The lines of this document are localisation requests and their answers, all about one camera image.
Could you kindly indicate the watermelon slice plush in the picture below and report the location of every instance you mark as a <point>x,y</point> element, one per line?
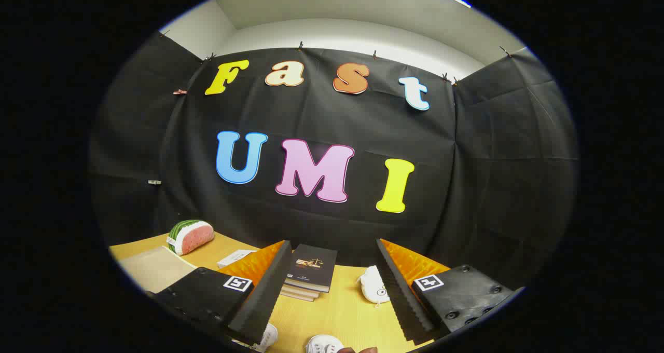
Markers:
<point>191,237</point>

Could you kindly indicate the black hardcover book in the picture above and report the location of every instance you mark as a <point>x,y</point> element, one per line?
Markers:
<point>313,267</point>

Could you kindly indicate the white book with portrait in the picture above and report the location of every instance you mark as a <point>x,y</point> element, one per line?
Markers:
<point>236,258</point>

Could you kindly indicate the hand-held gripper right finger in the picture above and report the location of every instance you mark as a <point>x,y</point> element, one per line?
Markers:
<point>404,301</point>

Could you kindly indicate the white shoe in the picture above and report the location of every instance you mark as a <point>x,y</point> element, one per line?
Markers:
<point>268,337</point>
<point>322,344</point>

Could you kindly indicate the beige fabric storage box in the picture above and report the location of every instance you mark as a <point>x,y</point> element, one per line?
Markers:
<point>153,270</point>

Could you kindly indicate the brown book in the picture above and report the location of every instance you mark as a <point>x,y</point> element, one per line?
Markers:
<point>301,292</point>
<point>295,297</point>

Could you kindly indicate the white plush toy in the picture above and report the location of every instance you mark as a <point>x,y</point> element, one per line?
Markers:
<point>372,285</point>

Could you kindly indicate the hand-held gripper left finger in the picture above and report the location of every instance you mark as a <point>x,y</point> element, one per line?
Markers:
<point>259,301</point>

